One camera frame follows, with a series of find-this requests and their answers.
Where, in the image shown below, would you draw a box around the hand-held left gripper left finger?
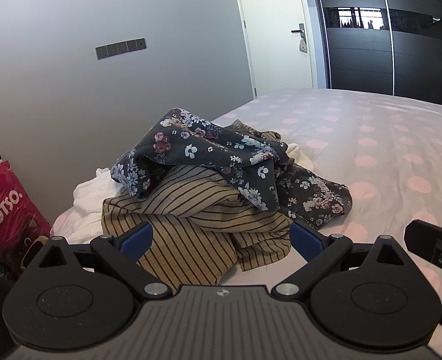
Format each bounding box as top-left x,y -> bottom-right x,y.
37,222 -> 172,299

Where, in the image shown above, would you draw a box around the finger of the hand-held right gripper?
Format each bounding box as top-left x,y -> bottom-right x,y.
404,219 -> 442,271

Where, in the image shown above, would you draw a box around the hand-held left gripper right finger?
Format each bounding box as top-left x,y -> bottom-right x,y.
270,221 -> 406,299

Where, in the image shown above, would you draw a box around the dark floral pants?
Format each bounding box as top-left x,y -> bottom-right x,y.
110,107 -> 354,231

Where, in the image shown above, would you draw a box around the tan striped garment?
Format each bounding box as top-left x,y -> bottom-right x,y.
101,119 -> 294,286

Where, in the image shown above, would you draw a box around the white knit garment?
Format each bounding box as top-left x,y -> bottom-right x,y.
73,143 -> 314,244

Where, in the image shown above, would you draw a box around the bed with pink dotted sheet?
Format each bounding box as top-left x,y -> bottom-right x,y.
50,88 -> 442,298

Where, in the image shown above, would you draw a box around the red printed bag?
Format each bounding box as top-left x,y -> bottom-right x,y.
0,159 -> 53,282

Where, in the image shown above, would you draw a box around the black sliding wardrobe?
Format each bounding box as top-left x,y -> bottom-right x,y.
307,0 -> 442,103

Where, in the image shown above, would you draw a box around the white door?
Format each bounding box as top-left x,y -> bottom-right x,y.
231,0 -> 320,100

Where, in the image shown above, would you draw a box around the grey wall switch panel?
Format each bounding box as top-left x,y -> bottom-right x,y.
95,37 -> 146,60

